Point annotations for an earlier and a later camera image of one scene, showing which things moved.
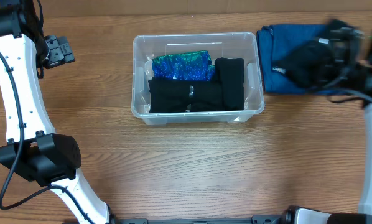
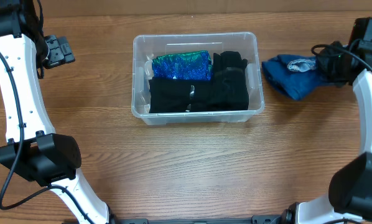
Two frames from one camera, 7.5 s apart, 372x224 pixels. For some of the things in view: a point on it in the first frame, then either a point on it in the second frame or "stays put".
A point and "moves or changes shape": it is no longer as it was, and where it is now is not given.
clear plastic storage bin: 244,45 stays put
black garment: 170,95 stays put
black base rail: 287,219 stays put
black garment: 230,72 moves or changes shape
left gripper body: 59,50 stays put
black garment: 310,66 -> 231,89
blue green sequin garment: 193,65 stays put
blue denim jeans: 274,41 -> 296,76
